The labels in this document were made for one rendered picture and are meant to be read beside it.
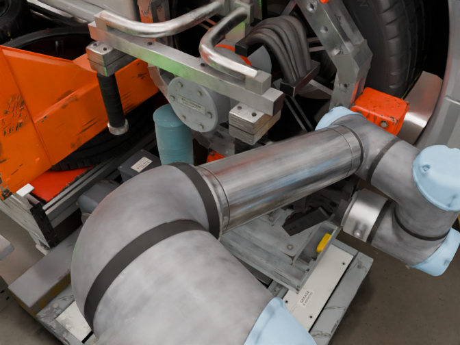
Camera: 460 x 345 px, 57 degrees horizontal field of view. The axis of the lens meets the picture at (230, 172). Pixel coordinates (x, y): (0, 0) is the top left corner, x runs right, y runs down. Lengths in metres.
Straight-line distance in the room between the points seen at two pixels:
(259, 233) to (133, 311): 1.14
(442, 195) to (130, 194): 0.37
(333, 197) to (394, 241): 0.11
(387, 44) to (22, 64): 0.81
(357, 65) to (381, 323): 1.01
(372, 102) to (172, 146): 0.47
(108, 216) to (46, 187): 1.28
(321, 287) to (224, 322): 1.24
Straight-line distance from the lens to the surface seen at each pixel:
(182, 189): 0.37
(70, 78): 1.24
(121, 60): 0.89
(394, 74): 0.88
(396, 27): 0.85
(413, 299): 1.67
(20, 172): 1.23
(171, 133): 1.01
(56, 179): 1.62
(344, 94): 0.83
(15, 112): 1.15
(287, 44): 0.71
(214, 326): 0.27
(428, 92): 2.60
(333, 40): 0.79
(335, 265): 1.56
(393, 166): 0.59
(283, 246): 1.39
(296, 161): 0.48
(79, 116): 1.28
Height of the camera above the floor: 1.37
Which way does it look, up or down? 46 degrees down
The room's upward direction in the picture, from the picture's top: straight up
